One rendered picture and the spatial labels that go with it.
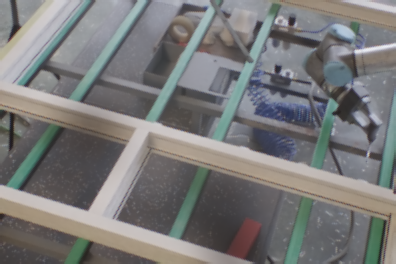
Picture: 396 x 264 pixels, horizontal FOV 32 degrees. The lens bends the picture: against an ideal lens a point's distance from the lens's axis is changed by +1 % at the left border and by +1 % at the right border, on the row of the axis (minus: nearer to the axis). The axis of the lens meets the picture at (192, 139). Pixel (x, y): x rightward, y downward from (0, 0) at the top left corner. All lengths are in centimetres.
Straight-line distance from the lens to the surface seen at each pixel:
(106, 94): 289
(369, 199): 219
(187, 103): 251
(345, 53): 231
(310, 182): 218
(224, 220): 245
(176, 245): 193
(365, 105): 240
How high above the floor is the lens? 247
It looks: 44 degrees down
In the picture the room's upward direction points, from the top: 6 degrees clockwise
